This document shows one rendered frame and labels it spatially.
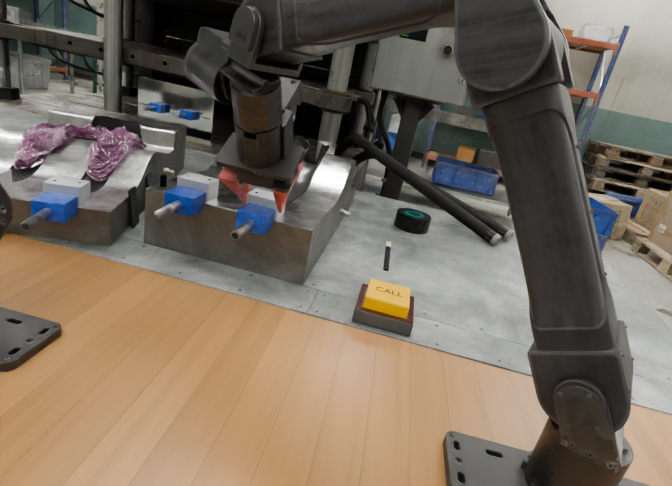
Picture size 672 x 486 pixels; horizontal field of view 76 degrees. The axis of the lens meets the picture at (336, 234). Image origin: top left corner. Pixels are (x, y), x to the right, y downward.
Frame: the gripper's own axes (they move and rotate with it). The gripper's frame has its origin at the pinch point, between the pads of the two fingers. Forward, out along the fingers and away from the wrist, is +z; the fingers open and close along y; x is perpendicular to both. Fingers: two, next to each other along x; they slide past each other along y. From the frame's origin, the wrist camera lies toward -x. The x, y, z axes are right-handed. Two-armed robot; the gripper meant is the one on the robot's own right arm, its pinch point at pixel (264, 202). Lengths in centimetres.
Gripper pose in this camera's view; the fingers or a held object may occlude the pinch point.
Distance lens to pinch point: 64.4
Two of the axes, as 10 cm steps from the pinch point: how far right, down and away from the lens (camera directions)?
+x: -2.5, 7.3, -6.3
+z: -0.8, 6.3, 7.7
